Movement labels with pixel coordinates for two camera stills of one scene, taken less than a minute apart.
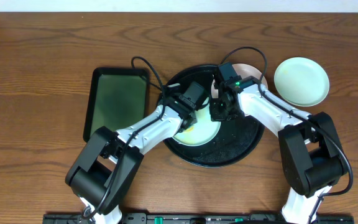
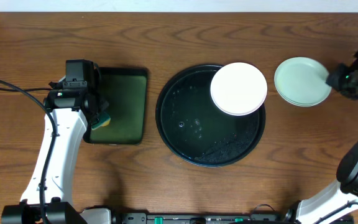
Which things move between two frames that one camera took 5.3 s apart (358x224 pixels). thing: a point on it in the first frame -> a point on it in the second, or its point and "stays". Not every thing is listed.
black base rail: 200,218 stays
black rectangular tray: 118,98 stays
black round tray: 238,138 stays
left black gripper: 188,121 -> 97,109
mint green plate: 204,131 -> 301,81
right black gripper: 220,111 -> 332,80
